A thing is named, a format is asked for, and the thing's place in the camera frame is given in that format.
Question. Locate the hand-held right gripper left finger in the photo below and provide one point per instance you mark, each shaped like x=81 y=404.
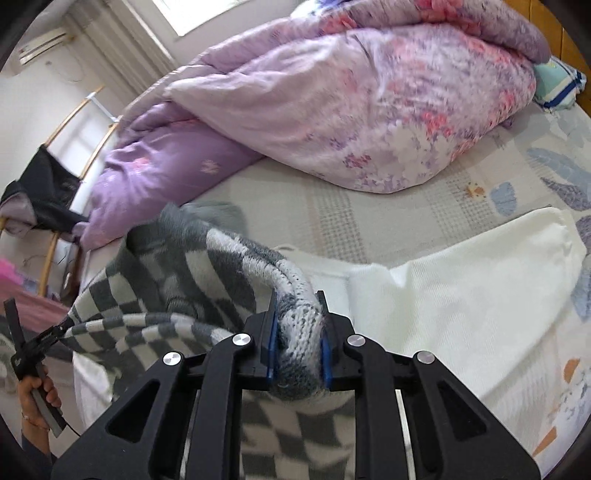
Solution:
x=272 y=347

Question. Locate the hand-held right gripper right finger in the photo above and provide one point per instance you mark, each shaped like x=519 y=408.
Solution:
x=327 y=362

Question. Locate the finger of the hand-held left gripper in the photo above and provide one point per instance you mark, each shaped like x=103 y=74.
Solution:
x=53 y=333

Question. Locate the grey white checkered sweater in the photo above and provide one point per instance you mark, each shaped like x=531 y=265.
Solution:
x=184 y=277

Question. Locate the person's left forearm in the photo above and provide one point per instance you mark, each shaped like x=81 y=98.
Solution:
x=36 y=445

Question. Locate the person's left hand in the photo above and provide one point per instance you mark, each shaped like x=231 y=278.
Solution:
x=33 y=396

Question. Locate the maroon cloth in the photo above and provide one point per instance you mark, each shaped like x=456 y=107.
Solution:
x=32 y=307

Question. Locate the wooden chair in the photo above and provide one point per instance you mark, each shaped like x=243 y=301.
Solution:
x=51 y=258

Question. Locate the pink cloth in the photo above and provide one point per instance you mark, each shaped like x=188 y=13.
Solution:
x=8 y=272

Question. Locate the dark clothing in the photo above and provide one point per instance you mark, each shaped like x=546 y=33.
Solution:
x=44 y=189

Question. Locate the patterned bed sheet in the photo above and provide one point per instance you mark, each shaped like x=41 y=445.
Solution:
x=360 y=217

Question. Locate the white knit garment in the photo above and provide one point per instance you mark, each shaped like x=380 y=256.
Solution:
x=461 y=295

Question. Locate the purple floral quilt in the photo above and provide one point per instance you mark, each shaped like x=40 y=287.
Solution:
x=351 y=106

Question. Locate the white air conditioner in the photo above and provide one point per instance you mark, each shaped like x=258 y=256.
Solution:
x=41 y=46

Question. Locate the white curtain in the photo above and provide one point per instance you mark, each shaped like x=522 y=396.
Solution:
x=124 y=50

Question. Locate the window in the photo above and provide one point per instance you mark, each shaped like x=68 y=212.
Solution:
x=217 y=11

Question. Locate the teal blue striped pillow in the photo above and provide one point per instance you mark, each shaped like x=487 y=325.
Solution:
x=556 y=83

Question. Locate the wooden headboard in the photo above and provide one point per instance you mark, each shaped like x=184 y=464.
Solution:
x=540 y=23

